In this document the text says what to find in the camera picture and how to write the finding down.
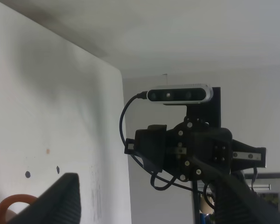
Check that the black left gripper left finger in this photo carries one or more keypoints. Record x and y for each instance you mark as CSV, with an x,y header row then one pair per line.
x,y
59,204

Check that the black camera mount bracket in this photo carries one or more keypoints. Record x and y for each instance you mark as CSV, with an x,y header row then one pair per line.
x,y
204,114

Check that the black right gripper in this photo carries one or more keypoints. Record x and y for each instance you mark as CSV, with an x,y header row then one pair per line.
x,y
188,149

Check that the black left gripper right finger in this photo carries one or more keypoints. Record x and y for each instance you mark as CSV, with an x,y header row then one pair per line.
x,y
235,203

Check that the silver depth camera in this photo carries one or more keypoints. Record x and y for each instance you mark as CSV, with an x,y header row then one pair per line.
x,y
181,94

